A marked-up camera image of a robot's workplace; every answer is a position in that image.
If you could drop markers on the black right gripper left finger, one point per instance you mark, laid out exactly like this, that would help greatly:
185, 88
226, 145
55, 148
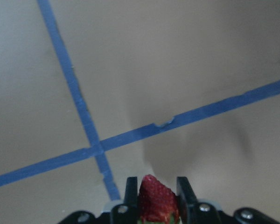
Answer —
130, 200

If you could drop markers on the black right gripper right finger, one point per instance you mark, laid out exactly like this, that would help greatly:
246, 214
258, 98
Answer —
187, 200

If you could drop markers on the red strawberry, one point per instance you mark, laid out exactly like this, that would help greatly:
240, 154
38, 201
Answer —
157, 204

